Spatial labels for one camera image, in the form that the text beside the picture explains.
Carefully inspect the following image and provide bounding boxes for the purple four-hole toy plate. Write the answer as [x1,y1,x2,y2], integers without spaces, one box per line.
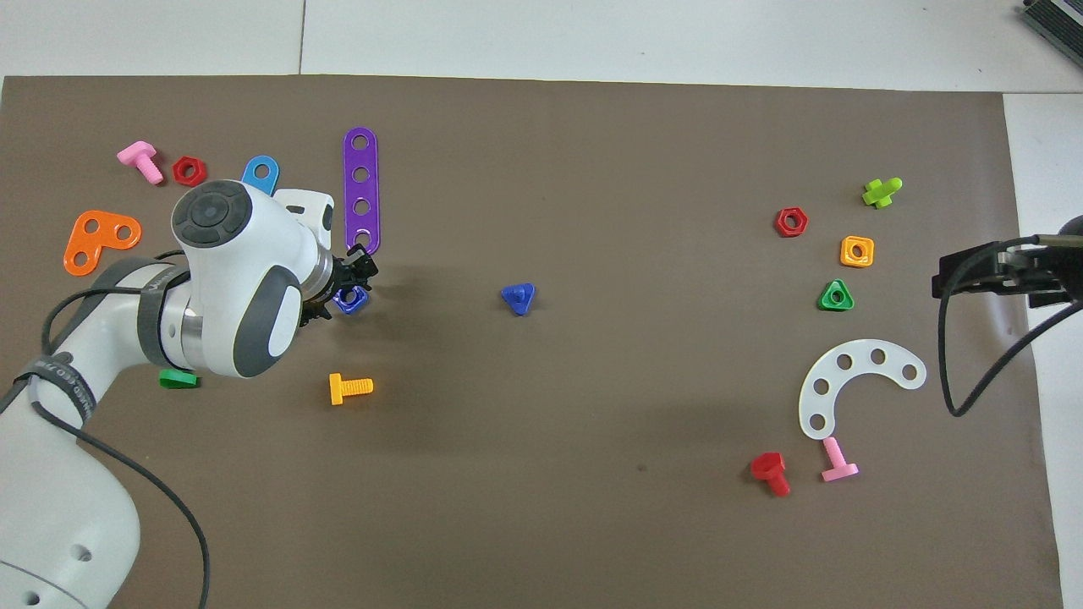
[343,127,382,257]

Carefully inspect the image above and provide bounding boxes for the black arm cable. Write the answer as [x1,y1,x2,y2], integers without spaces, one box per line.
[37,249,212,609]
[937,237,1083,419]

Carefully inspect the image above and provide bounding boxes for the red hex-head toy screw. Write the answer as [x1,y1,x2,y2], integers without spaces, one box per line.
[750,452,792,498]

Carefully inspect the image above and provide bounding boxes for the lime cross-head toy screw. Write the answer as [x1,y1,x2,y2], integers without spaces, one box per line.
[861,177,904,210]

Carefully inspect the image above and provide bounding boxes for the orange-yellow toy screw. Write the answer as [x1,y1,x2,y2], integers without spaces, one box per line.
[329,373,375,406]

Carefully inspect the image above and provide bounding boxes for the white curved five-hole plate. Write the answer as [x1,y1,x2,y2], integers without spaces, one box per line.
[799,339,928,442]

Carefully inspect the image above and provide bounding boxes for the pink square-head toy screw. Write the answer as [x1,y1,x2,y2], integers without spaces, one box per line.
[117,140,164,185]
[821,436,860,484]

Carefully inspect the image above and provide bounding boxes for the blue two-hole toy plate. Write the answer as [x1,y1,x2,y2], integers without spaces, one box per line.
[240,155,280,198]

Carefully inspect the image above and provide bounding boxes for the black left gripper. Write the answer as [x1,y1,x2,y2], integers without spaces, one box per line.
[301,243,380,323]

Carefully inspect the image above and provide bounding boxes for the orange heart-shaped toy plate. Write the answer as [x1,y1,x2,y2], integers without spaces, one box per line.
[64,210,143,277]

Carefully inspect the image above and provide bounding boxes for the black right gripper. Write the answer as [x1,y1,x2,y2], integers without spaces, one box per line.
[932,236,1083,309]

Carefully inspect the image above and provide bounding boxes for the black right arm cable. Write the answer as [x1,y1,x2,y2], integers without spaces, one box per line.
[937,237,1083,419]

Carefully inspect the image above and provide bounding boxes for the brown table mat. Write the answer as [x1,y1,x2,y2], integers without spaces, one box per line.
[0,74,1065,609]

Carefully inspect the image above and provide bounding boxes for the grey ribbed device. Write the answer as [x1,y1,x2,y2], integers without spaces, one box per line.
[1019,0,1083,48]

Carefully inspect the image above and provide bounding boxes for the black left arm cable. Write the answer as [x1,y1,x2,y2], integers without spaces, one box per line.
[37,249,212,609]

